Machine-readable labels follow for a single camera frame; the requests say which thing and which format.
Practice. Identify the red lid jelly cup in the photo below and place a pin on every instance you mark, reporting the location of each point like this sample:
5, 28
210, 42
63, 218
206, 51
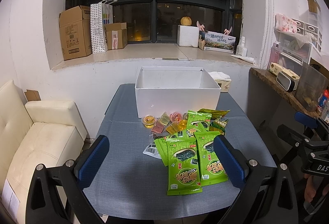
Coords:
176, 117

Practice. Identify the printed landscape carton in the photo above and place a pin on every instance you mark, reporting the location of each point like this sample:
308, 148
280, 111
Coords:
219, 42

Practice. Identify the large cardboard box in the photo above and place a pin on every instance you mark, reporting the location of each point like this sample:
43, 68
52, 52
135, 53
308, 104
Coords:
74, 25

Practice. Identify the yellow jelly cup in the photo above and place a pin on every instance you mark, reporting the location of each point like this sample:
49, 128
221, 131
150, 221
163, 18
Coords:
175, 126

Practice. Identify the clear drawer organizer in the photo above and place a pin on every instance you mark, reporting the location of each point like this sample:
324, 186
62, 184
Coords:
297, 41

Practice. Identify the orange lid jelly cup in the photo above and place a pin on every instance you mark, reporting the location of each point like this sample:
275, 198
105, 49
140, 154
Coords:
149, 121

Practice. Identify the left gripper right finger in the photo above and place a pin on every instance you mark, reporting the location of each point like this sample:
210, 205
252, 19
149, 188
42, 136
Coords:
266, 193

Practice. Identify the white storage box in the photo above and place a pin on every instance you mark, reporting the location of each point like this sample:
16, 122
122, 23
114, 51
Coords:
174, 89

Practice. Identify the tissue box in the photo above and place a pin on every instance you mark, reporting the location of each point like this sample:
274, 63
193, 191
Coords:
222, 79

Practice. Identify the cream leather sofa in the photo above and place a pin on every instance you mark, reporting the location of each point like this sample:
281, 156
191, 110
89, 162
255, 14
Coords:
47, 132

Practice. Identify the yellow pomelo fruit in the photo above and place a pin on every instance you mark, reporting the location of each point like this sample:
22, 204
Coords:
186, 21

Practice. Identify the white foam box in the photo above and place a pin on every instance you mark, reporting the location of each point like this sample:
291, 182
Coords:
187, 36

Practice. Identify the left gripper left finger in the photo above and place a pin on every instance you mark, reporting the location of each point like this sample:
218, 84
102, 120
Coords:
57, 192

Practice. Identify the white dotted paper bag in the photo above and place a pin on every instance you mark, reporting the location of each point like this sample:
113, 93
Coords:
101, 13

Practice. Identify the green seaweed snack pack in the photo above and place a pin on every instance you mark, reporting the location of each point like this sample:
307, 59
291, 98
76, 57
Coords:
183, 169

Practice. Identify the white spray bottle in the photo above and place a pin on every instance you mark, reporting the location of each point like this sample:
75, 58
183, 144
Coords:
241, 49

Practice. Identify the small open cardboard box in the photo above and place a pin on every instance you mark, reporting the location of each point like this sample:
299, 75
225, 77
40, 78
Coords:
116, 35

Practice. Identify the cream patterned small box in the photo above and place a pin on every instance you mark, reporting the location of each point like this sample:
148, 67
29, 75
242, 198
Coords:
275, 69

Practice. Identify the green jelly cup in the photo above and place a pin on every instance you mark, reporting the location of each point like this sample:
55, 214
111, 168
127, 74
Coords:
164, 119

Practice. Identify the brown translucent container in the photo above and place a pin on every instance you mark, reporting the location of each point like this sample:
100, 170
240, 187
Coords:
311, 86

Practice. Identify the white alarm clock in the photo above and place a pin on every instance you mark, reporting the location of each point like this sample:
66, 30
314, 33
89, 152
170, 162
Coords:
285, 82

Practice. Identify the person right hand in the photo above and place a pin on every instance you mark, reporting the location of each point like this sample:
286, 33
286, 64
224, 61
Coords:
310, 190

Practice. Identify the dark seaweed clear packet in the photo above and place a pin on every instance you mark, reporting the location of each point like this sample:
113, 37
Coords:
151, 150

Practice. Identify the pink jelly cup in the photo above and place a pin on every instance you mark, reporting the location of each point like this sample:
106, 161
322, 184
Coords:
157, 128

